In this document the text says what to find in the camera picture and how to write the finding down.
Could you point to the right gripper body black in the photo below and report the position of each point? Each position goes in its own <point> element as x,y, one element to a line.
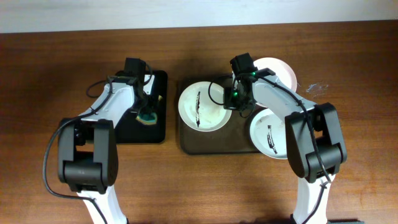
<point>237,104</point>

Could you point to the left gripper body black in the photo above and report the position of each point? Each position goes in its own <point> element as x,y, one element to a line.
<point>145,111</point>

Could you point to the green yellow sponge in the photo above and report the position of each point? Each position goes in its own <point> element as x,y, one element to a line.
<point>149,119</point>

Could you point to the white plate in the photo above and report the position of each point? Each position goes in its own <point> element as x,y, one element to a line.
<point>198,111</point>
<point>267,133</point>
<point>282,70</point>

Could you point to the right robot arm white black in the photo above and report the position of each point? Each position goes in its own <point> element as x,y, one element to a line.
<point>314,139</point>

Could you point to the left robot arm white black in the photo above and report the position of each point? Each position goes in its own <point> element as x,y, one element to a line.
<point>87,151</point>

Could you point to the black plastic tray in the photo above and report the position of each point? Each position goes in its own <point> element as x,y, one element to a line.
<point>131,131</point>

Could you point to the brown serving tray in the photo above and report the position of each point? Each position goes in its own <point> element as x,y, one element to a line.
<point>232,138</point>

